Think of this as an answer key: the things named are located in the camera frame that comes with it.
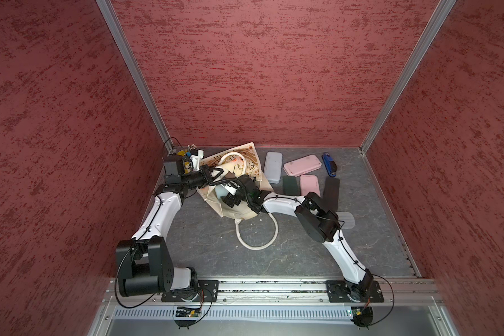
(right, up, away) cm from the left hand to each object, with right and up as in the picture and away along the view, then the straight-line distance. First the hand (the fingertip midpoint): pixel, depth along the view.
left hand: (222, 174), depth 81 cm
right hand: (0, -8, +18) cm, 19 cm away
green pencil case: (+31, -7, +23) cm, 39 cm away
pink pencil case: (+39, +4, +30) cm, 49 cm away
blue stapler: (+53, +4, +30) cm, 61 cm away
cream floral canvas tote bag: (+5, -5, +3) cm, 8 cm away
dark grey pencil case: (+50, -10, +20) cm, 55 cm away
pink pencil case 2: (+40, -6, +24) cm, 47 cm away
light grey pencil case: (+22, +3, +30) cm, 37 cm away
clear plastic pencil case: (+56, -22, +12) cm, 61 cm away
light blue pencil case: (-3, -8, +13) cm, 16 cm away
